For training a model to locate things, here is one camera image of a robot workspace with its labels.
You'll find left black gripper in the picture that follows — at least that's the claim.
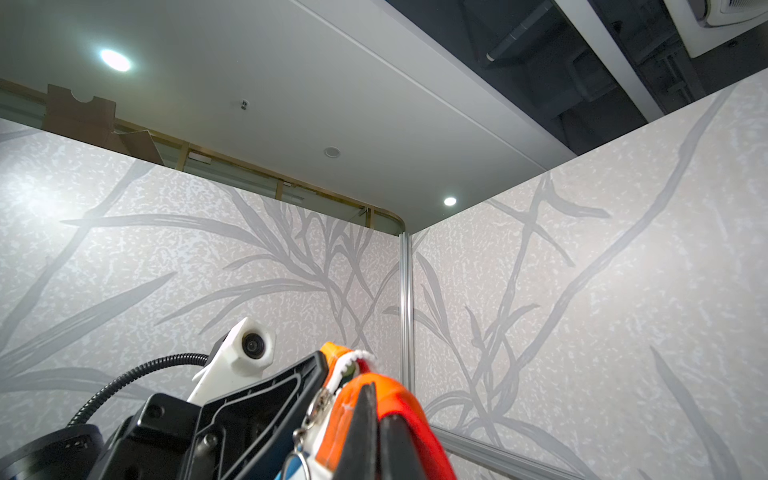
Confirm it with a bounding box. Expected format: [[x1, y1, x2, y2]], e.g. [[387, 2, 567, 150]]
[[89, 351, 328, 479]]

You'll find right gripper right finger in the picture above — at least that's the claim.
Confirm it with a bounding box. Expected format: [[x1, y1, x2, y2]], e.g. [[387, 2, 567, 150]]
[[379, 415, 427, 480]]

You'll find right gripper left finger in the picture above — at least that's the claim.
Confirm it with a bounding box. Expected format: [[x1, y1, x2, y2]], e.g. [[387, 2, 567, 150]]
[[333, 383, 378, 480]]

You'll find colourful rainbow kids jacket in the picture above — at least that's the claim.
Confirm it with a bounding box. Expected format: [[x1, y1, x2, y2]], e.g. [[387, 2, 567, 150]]
[[281, 341, 458, 480]]

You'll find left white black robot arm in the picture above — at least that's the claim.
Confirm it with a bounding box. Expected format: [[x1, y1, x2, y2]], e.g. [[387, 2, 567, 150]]
[[1, 351, 328, 479]]

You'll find brown cardboard box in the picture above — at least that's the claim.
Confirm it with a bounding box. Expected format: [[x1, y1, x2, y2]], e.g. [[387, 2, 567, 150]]
[[42, 84, 163, 165]]

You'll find ceiling air conditioner unit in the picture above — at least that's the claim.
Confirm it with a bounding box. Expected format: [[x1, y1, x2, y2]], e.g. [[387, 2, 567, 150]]
[[664, 0, 767, 58]]

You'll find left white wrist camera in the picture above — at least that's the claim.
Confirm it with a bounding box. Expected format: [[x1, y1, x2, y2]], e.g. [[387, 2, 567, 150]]
[[187, 317, 276, 406]]

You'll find left black corrugated cable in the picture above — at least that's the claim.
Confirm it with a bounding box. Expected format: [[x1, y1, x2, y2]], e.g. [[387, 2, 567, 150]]
[[67, 352, 211, 428]]

